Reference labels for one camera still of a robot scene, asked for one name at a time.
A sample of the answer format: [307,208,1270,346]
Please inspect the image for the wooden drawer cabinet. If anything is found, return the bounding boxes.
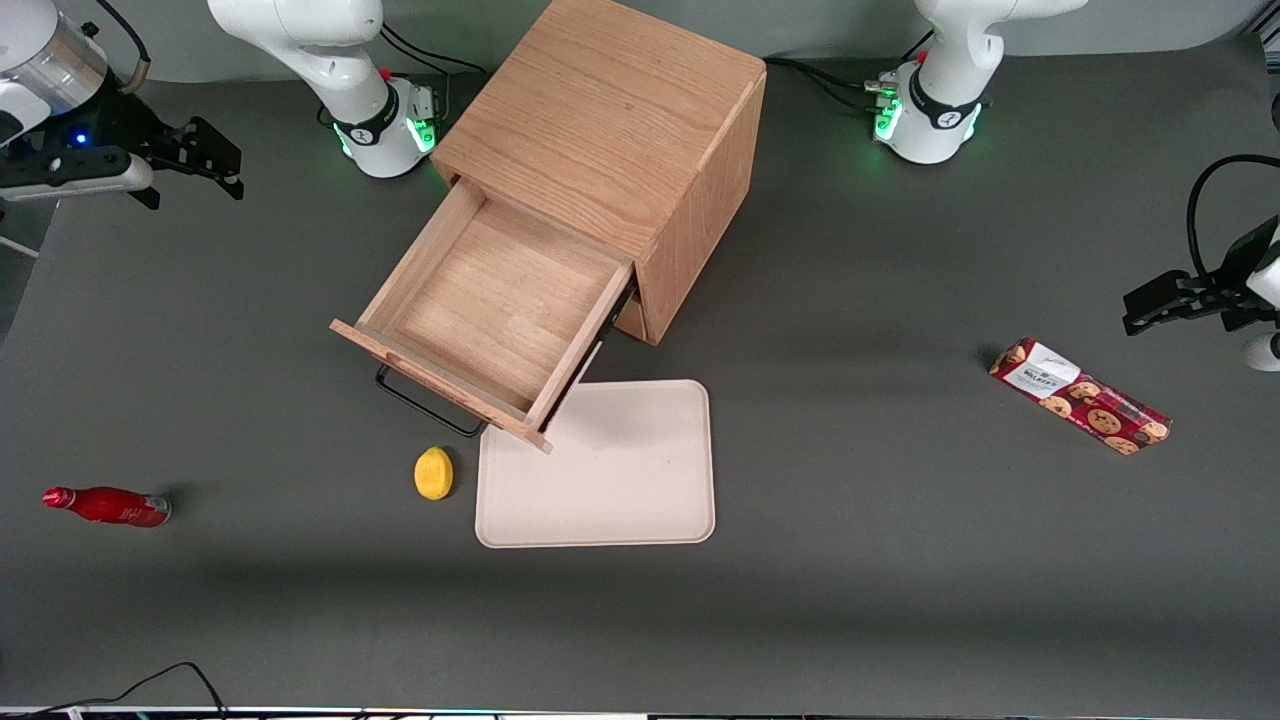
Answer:
[430,0,769,346]

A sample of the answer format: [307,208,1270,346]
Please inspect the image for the red tartan cookie box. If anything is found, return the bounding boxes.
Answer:
[988,338,1172,457]

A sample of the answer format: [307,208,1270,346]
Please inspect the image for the red bottle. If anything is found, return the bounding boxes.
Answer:
[42,486,173,529]

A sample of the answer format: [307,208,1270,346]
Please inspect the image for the yellow lemon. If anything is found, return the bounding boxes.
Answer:
[414,446,455,501]

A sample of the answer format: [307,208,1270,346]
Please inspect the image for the beige rectangular tray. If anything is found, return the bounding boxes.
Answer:
[475,379,717,550]

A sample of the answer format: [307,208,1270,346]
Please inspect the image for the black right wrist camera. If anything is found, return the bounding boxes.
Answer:
[0,95,151,166]

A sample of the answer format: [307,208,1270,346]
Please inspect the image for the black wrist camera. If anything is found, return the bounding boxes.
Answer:
[0,95,151,166]
[1205,235,1271,306]

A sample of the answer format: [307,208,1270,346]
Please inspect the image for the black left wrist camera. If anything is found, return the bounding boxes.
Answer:
[1205,235,1271,306]

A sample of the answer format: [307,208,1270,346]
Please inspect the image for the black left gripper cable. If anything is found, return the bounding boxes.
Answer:
[1186,154,1280,286]

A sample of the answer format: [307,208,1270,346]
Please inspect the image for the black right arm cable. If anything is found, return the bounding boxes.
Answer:
[95,0,152,96]

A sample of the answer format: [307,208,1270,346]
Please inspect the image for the black right base cable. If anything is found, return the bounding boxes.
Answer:
[380,22,491,76]

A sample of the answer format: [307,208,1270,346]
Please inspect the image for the black base cable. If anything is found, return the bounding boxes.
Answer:
[765,55,901,116]
[380,22,491,76]

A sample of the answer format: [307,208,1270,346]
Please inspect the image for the black left base cable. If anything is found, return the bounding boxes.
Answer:
[765,55,901,116]

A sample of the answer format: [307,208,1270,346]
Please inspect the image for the black cable at table edge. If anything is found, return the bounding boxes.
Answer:
[0,661,231,720]

